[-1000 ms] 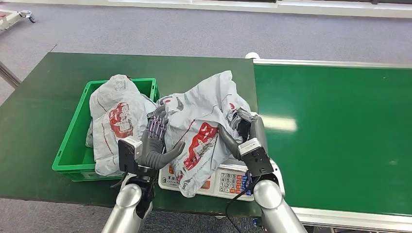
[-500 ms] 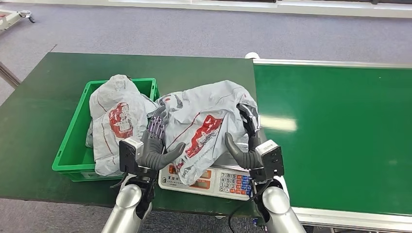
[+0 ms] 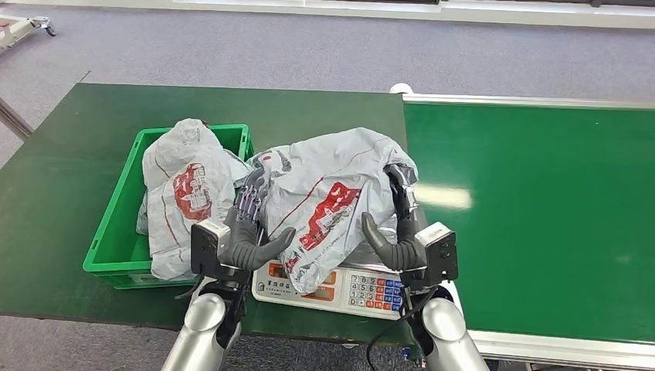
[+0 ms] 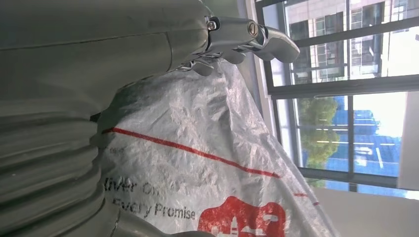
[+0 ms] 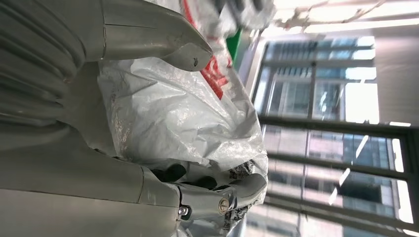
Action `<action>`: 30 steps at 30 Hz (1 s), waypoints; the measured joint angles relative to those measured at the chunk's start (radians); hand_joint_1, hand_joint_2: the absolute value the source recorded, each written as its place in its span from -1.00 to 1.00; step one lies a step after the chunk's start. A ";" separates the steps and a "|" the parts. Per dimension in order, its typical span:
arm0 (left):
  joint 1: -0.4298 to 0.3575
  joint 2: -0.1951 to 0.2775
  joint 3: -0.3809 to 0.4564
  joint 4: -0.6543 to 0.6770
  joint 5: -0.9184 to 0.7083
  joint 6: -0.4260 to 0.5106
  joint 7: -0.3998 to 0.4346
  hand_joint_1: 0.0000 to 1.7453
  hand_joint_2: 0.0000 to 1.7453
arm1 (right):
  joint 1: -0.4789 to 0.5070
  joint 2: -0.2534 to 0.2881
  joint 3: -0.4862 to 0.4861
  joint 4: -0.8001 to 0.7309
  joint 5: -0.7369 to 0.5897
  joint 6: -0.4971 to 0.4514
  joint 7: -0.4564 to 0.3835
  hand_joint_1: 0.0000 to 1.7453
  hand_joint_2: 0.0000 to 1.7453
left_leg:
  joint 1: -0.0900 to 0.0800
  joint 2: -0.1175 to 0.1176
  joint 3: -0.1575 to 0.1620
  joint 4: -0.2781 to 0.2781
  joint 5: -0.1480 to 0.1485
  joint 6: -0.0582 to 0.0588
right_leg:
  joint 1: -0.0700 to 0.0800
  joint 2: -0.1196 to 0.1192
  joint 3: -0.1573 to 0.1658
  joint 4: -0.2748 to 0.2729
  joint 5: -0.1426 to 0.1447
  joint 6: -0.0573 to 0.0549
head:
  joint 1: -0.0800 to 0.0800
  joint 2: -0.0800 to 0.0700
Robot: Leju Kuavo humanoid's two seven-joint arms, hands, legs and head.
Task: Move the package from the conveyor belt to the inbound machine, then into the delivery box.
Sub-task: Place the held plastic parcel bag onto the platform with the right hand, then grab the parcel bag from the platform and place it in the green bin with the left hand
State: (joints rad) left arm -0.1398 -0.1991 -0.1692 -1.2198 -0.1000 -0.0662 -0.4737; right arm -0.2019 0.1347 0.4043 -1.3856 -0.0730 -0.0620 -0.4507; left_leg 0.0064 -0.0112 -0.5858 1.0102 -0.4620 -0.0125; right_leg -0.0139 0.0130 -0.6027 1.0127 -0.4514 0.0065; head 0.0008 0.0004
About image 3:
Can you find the grey mailer bag black letters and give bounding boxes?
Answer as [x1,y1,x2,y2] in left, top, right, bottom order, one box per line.
[245,127,419,295]

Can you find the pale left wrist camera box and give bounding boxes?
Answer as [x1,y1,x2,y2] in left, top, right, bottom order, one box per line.
[190,219,232,281]

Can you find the aluminium conveyor frame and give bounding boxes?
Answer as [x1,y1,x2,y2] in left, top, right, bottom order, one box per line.
[389,83,655,371]

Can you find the grey metal rail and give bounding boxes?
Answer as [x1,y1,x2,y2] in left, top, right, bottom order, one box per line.
[0,97,35,141]

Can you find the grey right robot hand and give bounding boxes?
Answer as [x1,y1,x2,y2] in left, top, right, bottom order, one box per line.
[361,163,429,273]

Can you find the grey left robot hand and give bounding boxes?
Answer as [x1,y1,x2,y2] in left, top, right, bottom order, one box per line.
[217,168,297,272]

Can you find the green conveyor belt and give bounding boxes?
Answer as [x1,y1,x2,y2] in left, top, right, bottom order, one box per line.
[402,102,655,345]

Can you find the grey mailer bag red print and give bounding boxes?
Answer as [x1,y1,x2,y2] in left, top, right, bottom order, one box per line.
[135,118,254,281]

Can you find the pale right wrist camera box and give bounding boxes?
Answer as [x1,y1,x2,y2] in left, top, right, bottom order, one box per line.
[414,222,460,291]

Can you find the white scale with steel tray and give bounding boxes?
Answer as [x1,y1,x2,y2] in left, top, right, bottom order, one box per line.
[250,233,416,322]

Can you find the white wheeled cart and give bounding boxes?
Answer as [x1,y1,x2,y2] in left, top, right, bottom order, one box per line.
[0,15,57,50]

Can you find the green plastic crate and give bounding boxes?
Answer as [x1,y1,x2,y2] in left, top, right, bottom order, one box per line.
[82,124,256,291]

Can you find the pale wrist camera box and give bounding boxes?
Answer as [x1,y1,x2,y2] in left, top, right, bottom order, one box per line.
[414,222,460,291]
[190,219,232,281]

